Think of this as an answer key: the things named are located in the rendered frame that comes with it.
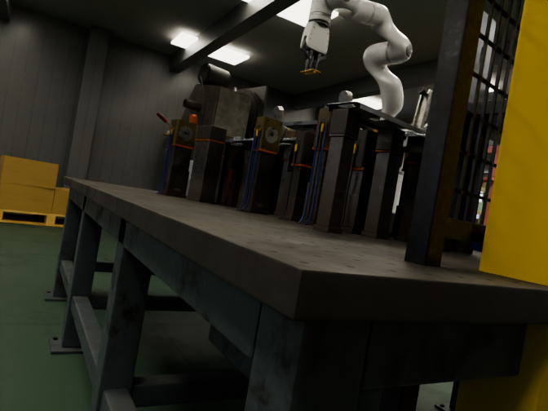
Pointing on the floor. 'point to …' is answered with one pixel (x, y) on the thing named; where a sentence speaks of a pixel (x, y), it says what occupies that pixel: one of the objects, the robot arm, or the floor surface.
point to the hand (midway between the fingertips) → (311, 65)
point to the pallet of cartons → (31, 192)
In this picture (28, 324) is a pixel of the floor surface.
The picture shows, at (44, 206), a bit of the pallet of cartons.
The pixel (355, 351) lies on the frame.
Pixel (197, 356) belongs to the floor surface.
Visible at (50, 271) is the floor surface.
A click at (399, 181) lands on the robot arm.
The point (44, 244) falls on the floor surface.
